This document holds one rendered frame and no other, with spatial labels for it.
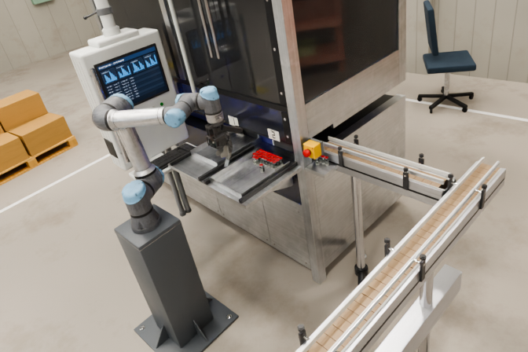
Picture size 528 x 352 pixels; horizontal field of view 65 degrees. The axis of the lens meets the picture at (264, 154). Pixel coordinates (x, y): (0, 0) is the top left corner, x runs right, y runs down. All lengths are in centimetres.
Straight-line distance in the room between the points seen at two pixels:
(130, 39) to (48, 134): 293
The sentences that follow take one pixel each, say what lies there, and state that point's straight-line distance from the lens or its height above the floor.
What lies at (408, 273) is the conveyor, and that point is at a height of 93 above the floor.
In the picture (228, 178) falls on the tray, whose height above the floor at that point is 88.
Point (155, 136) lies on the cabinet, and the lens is 278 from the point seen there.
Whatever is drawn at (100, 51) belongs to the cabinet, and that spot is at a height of 154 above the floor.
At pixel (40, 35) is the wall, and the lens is 1076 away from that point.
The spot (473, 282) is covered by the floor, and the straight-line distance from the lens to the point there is 283.
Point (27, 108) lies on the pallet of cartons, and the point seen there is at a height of 54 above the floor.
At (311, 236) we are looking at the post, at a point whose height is 40.
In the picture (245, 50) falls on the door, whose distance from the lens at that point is 216.
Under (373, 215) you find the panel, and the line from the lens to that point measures 298.
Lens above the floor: 206
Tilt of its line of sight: 30 degrees down
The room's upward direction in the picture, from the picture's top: 11 degrees counter-clockwise
